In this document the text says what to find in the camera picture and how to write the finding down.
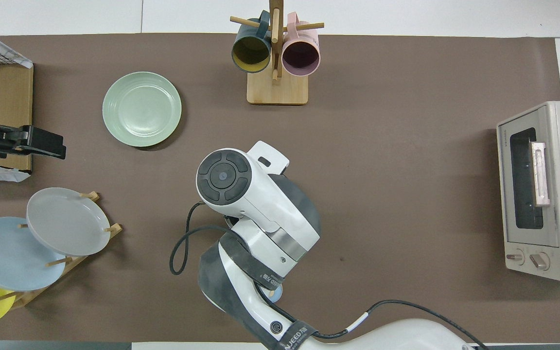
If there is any grey plate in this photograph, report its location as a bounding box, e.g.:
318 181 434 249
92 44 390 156
26 187 111 257

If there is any green plate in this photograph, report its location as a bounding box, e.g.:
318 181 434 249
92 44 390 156
102 71 182 147

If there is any light blue plate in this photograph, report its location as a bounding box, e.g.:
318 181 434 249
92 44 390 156
0 216 67 292

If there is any wooden plate rack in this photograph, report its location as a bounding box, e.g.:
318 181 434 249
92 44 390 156
0 191 124 309

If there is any brown wooden board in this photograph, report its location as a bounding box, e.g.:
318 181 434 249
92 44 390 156
0 64 34 172

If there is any dark teal mug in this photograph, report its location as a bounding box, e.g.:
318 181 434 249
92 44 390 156
231 11 273 73

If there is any wooden mug tree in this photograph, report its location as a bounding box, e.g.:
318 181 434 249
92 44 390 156
230 0 325 105

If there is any pink mug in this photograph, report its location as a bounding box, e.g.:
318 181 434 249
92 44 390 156
281 12 321 77

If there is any brown table mat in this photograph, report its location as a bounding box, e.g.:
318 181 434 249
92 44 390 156
0 33 560 343

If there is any black wire basket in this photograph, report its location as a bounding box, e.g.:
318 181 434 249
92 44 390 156
0 39 34 70

